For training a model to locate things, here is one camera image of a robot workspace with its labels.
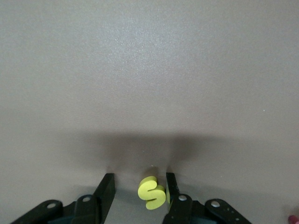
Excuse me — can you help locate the brown table mat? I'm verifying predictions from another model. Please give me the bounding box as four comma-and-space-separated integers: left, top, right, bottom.
0, 0, 299, 224

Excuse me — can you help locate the yellow foam letter s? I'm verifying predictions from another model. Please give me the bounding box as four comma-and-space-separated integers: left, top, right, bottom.
137, 175, 167, 210

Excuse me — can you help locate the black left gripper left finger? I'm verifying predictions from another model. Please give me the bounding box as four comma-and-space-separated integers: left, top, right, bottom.
9, 173, 116, 224

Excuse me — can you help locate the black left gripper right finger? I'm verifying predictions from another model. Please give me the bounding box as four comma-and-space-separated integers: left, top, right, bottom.
163, 172, 253, 224

